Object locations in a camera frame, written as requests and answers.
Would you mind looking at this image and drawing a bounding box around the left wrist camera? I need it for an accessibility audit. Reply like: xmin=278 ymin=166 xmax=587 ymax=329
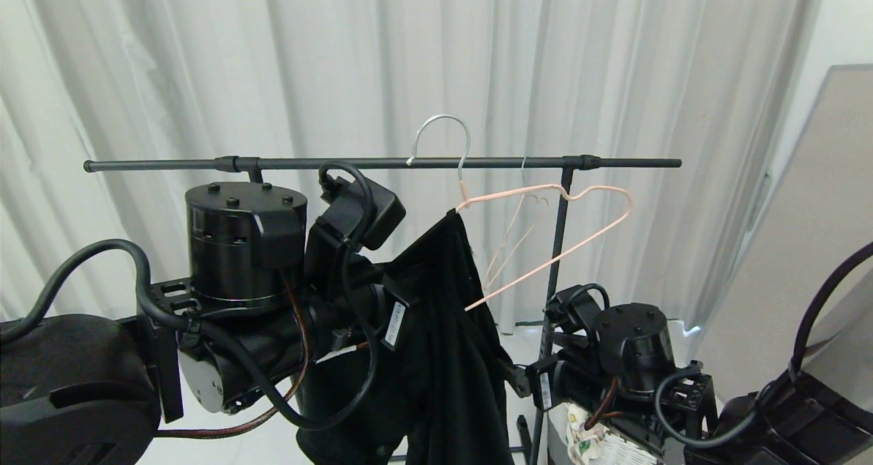
xmin=304 ymin=172 xmax=407 ymax=301

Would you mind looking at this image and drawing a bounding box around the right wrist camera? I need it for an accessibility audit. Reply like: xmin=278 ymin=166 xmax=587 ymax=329
xmin=544 ymin=288 xmax=601 ymax=346

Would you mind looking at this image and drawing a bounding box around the pink clothes hanger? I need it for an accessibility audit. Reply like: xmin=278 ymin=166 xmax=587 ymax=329
xmin=481 ymin=157 xmax=550 ymax=292
xmin=407 ymin=114 xmax=634 ymax=312

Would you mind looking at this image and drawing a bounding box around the white laundry basket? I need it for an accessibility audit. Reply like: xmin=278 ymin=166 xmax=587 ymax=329
xmin=546 ymin=400 xmax=668 ymax=465

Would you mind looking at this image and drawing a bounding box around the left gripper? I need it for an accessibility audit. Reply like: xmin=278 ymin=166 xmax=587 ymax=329
xmin=177 ymin=283 xmax=411 ymax=415

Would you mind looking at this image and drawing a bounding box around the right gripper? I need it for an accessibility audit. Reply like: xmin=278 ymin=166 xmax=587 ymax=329
xmin=525 ymin=356 xmax=684 ymax=443

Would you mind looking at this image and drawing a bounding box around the black garment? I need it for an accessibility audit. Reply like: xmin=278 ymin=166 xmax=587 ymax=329
xmin=295 ymin=208 xmax=517 ymax=465

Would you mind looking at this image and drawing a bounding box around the cream printed garment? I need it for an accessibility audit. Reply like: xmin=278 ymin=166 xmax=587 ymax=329
xmin=561 ymin=402 xmax=618 ymax=463

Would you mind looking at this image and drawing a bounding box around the black clothes rack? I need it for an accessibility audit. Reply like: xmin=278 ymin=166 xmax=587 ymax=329
xmin=83 ymin=155 xmax=683 ymax=465

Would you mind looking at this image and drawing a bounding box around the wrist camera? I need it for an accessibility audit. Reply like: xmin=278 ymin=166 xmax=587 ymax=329
xmin=304 ymin=172 xmax=407 ymax=301
xmin=544 ymin=288 xmax=601 ymax=346

